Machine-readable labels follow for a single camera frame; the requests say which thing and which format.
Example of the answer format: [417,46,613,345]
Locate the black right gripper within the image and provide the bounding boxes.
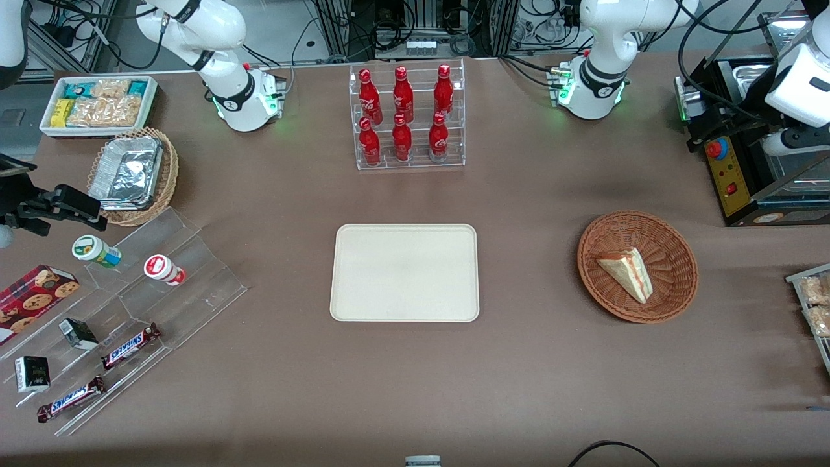
[0,154,108,237]

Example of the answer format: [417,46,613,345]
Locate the light wicker basket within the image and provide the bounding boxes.
[86,126,180,227]

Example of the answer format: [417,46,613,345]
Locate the beige plastic tray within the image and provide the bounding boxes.
[329,224,480,323]

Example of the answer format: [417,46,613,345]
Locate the triangular sandwich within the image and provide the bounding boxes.
[596,247,654,305]

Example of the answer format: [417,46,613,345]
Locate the brown wicker basket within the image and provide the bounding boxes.
[576,210,700,324]

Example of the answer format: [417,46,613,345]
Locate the grey metal snack tray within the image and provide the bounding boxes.
[785,262,830,376]

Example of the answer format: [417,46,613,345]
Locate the green lid yogurt cup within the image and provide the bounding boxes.
[71,234,123,269]

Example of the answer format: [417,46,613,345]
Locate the white snack bin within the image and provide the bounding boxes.
[40,75,159,139]

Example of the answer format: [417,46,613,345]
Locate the aluminium foil containers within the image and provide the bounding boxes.
[88,136,163,210]

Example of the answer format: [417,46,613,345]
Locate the red plaid cookie box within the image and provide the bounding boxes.
[0,263,81,347]

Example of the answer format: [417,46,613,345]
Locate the yellow snack packet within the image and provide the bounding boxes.
[50,98,76,128]

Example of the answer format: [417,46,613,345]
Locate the clear bag of crackers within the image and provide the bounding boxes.
[90,78,131,100]
[67,95,143,128]

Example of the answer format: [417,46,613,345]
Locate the small black carton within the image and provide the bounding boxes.
[58,317,100,352]
[14,355,52,394]

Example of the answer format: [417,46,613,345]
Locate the red lid yogurt cup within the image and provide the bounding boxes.
[143,254,187,287]

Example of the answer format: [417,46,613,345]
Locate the Snickers chocolate bar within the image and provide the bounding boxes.
[100,322,162,372]
[36,374,108,424]

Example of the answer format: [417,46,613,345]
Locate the clear acrylic stepped shelf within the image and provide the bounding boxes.
[0,206,249,437]

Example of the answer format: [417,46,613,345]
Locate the red cola bottle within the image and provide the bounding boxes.
[428,112,450,163]
[359,69,383,125]
[433,64,455,118]
[391,113,414,163]
[392,66,415,121]
[359,117,382,167]

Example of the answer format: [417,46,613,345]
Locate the clear acrylic bottle rack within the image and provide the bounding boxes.
[349,58,467,172]

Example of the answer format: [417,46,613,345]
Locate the black sealing machine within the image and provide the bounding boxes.
[673,54,830,228]

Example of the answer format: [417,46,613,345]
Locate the clear pack of pastry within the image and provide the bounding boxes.
[802,304,830,339]
[798,275,830,306]

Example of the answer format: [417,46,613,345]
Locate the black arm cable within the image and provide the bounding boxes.
[676,0,782,125]

